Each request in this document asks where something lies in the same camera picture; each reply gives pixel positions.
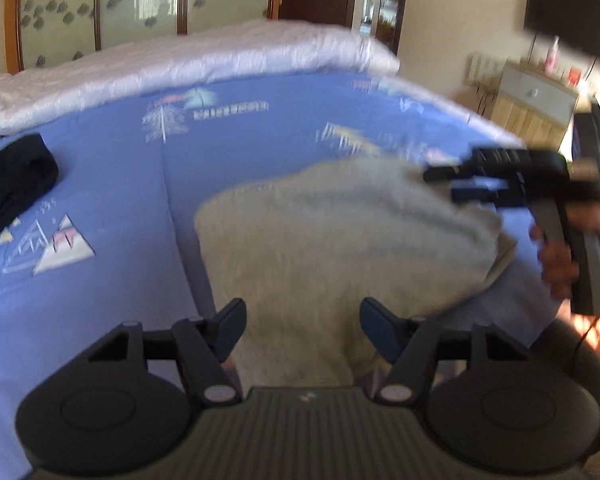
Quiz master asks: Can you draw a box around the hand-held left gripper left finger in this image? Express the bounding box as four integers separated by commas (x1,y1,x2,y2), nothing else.
85,298,247,407

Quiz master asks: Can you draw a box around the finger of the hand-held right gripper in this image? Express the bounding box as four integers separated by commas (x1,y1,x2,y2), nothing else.
450,184,512,207
423,161,475,184

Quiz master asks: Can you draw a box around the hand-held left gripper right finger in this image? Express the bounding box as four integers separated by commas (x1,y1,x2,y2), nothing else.
360,297,531,406

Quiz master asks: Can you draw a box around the beige grey towel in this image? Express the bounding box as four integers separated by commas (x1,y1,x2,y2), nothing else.
194,156,518,387

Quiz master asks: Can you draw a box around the person's right hand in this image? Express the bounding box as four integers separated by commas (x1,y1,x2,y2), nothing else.
530,224,581,301

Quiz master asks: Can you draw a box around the wooden cabinet with grey drawer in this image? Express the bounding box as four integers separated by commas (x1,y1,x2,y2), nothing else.
490,60,581,150

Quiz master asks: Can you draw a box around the blue printed bedsheet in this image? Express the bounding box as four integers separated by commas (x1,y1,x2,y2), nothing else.
0,71,561,480

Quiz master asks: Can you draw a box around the white pink bottle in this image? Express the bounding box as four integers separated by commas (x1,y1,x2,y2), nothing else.
545,35,564,74

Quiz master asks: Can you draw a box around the black cloth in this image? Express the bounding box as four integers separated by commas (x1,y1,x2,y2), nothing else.
0,132,60,252

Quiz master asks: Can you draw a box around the white floral quilt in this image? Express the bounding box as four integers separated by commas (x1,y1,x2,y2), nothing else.
0,19,401,136

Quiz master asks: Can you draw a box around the wardrobe with frosted sliding doors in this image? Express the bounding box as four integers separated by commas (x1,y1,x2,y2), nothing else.
2,0,283,73

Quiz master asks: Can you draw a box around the black radiator cable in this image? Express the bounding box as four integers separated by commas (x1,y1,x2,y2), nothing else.
476,84,497,117

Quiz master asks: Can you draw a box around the white wall radiator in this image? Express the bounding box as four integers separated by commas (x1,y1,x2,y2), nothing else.
466,53,504,86

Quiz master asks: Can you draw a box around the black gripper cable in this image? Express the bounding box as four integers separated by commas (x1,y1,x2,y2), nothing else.
572,312,600,363

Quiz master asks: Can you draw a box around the black wall television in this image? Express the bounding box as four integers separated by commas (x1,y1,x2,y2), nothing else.
524,0,600,68

